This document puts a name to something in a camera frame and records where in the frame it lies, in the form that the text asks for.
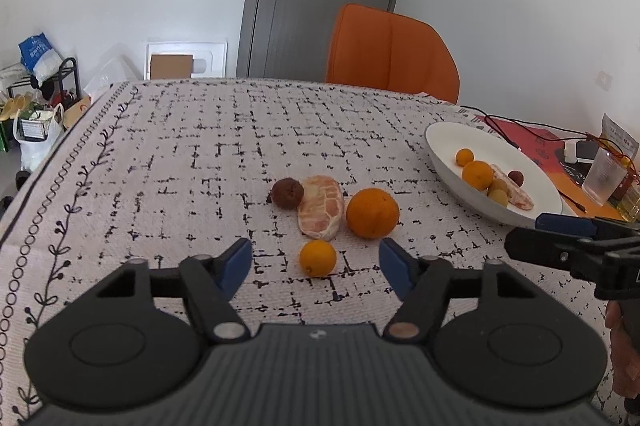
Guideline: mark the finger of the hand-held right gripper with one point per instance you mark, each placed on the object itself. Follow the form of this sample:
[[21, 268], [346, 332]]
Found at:
[[540, 246], [555, 223]]

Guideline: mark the snack packet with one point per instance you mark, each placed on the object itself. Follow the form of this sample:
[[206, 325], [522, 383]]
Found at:
[[620, 136]]

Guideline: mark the small red fruit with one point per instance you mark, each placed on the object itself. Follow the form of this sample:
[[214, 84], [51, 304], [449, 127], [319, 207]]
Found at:
[[516, 178]]

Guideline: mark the white foam board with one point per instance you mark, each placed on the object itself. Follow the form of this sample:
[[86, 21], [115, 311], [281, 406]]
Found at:
[[215, 56]]

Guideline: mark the white wall outlet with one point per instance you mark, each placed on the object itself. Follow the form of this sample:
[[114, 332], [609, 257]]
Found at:
[[603, 80]]

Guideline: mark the small orange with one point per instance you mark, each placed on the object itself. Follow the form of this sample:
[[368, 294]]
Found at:
[[318, 258], [465, 156]]

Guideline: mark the white plate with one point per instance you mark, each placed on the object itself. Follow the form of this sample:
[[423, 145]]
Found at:
[[450, 146]]

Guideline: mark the dark brown round fruit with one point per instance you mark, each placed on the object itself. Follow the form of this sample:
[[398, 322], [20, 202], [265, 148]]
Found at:
[[286, 193]]

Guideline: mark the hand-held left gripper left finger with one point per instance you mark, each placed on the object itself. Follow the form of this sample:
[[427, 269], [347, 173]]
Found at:
[[240, 262]]

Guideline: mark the white plastic bag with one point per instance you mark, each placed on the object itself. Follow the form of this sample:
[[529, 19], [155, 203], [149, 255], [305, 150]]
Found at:
[[37, 146]]

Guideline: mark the orange cat-print mat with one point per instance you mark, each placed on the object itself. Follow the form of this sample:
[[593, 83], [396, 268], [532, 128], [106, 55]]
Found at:
[[530, 141]]

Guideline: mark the yellow-brown round fruit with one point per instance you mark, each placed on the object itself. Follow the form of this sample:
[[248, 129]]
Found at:
[[499, 185], [497, 198]]

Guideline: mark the peeled citrus segment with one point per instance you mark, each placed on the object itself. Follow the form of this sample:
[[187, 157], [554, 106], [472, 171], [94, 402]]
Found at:
[[520, 198]]

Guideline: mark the person's right hand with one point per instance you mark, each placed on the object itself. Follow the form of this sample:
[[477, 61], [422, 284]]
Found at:
[[624, 356]]

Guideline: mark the clear plastic bag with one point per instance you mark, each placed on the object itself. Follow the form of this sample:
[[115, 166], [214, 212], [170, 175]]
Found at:
[[107, 75]]

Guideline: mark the large peeled citrus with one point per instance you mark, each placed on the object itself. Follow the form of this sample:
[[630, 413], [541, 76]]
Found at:
[[321, 211]]

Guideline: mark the orange chair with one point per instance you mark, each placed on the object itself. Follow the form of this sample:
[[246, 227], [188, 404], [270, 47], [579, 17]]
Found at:
[[390, 51]]

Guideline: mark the orange shopping bag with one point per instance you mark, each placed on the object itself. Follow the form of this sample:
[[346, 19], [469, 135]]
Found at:
[[77, 112]]

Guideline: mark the yellow liquid bottle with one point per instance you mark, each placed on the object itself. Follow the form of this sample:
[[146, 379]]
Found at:
[[631, 201]]

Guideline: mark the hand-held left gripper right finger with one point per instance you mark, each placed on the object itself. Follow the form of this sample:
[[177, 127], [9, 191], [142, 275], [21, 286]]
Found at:
[[395, 264]]

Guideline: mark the black plug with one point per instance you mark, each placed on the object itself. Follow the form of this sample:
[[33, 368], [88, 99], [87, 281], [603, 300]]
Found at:
[[586, 149]]

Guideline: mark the white black-patterned tablecloth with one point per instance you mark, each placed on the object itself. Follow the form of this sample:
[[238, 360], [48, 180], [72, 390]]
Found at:
[[200, 146]]

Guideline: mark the clear ribbed glass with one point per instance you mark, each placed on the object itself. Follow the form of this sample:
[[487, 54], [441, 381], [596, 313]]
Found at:
[[604, 178]]

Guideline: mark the medium orange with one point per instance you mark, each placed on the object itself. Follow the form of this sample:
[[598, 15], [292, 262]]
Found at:
[[477, 175]]

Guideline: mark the large orange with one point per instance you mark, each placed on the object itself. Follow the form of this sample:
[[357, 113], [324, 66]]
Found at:
[[372, 213]]

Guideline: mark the brown cardboard sheet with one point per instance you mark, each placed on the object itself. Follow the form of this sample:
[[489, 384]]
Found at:
[[171, 66]]

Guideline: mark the blue and white bag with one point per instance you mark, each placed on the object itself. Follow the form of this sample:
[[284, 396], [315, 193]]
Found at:
[[40, 56]]

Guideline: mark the yellow slippers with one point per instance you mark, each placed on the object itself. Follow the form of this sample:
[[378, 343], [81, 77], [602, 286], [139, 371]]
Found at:
[[12, 107]]

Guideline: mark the white power adapter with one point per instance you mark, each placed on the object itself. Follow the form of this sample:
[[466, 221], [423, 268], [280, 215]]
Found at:
[[570, 151]]

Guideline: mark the black rack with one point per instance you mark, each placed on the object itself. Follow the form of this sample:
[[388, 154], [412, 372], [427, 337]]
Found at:
[[70, 73]]

